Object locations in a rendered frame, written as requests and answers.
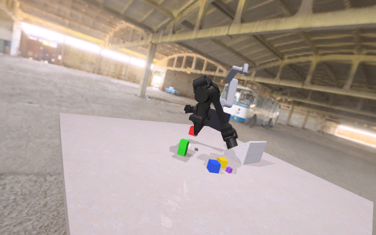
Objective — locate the green block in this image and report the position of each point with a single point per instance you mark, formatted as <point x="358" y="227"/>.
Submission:
<point x="182" y="152"/>
<point x="183" y="144"/>

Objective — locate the red block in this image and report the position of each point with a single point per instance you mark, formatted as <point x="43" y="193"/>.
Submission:
<point x="191" y="131"/>

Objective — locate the yellow cube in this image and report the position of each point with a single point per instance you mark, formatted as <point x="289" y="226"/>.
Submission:
<point x="223" y="162"/>

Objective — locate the blue cube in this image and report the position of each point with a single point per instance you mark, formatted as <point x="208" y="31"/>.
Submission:
<point x="214" y="166"/>

